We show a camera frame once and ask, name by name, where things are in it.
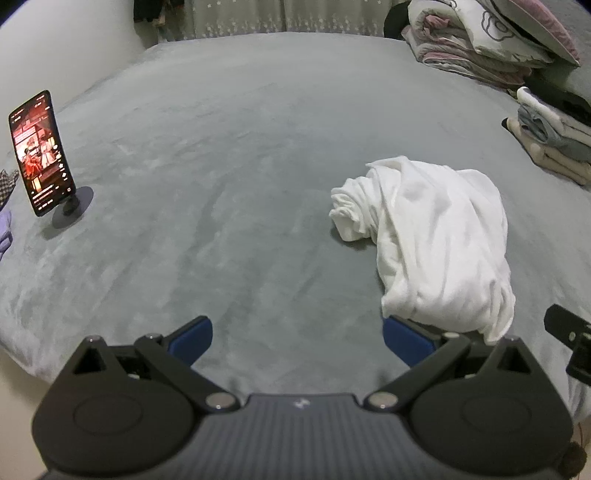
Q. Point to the white long-sleeved shirt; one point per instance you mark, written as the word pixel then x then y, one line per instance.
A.
pixel 438 240

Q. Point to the beige folded garment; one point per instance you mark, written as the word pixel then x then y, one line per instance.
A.
pixel 563 164

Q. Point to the folded pink and grey quilt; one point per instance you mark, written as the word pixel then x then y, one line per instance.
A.
pixel 438 46

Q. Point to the brown fuzzy ball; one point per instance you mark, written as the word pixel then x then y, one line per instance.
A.
pixel 570 461

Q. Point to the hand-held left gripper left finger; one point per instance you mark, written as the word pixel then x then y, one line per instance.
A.
pixel 194 339

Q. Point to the black hanging garment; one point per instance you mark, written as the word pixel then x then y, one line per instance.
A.
pixel 143 9

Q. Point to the pink and grey pillow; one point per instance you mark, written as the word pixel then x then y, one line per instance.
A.
pixel 549 27

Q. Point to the black smartphone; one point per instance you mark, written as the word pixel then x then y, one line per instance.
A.
pixel 41 152

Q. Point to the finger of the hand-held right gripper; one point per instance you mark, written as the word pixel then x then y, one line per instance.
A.
pixel 561 323

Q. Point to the grey star-patterned curtain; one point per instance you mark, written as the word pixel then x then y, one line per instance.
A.
pixel 277 14

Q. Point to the black folded garment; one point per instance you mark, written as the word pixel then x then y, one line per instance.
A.
pixel 570 101

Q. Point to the purple cloth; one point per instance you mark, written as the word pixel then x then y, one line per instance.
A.
pixel 3 230

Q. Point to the grey folded garment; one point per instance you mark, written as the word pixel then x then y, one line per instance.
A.
pixel 554 136

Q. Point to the grey bed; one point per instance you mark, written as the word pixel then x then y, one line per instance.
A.
pixel 231 184

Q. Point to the checkered cloth item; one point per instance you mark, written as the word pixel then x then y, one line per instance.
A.
pixel 7 187

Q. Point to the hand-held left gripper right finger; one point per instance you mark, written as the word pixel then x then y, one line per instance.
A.
pixel 406 341

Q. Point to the black bag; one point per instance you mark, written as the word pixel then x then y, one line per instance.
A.
pixel 395 23

